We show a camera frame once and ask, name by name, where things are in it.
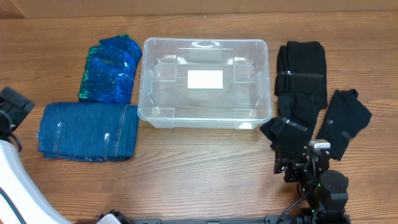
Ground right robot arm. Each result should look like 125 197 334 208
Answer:
270 146 351 223

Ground small folded black garment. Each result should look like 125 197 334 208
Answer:
317 89 372 160

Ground white label in bin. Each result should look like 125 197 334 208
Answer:
187 70 223 89

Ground large folded black garment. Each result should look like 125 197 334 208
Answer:
260 41 328 159

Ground clear plastic storage bin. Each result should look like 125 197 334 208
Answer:
137 37 272 129

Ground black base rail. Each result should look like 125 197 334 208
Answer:
74 214 351 224

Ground blue sequin garment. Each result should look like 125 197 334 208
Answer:
78 34 142 105

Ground blue denim jeans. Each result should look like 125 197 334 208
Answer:
37 103 139 162

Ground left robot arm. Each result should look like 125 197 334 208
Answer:
1 86 70 223

